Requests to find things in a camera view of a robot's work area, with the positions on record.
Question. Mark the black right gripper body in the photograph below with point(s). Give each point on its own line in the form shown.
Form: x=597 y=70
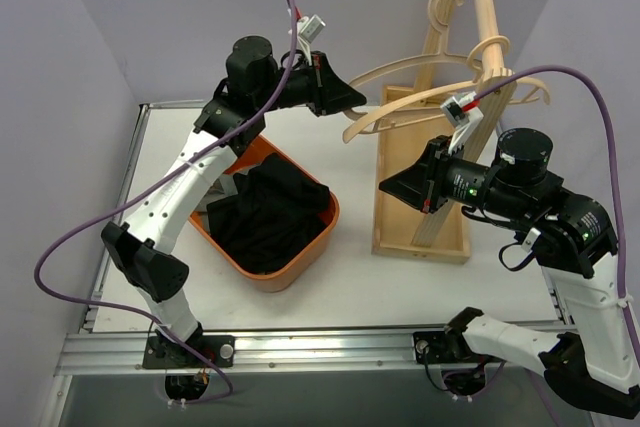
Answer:
x=434 y=175

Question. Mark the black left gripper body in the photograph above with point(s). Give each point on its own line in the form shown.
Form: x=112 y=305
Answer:
x=320 y=84

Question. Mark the wooden hanger of black skirt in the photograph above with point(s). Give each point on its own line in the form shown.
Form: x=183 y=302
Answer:
x=440 y=56

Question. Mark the black pleated skirt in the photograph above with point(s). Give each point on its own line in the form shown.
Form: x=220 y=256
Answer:
x=273 y=216

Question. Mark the grey pleated skirt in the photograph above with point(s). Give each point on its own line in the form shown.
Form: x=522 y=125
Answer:
x=225 y=186

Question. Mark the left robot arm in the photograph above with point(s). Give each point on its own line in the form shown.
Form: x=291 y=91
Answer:
x=141 y=246

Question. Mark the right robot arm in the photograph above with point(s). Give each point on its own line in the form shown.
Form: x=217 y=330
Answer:
x=570 y=236

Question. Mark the wooden clothes rack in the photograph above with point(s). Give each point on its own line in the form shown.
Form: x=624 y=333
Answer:
x=399 y=230

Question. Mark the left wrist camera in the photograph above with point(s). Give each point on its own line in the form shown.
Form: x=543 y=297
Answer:
x=308 y=29

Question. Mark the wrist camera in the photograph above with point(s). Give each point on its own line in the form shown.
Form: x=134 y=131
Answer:
x=308 y=29
x=463 y=113

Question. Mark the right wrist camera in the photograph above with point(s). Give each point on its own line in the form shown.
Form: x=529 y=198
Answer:
x=463 y=113

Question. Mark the aluminium rail table edge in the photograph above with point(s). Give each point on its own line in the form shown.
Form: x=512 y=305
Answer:
x=352 y=308

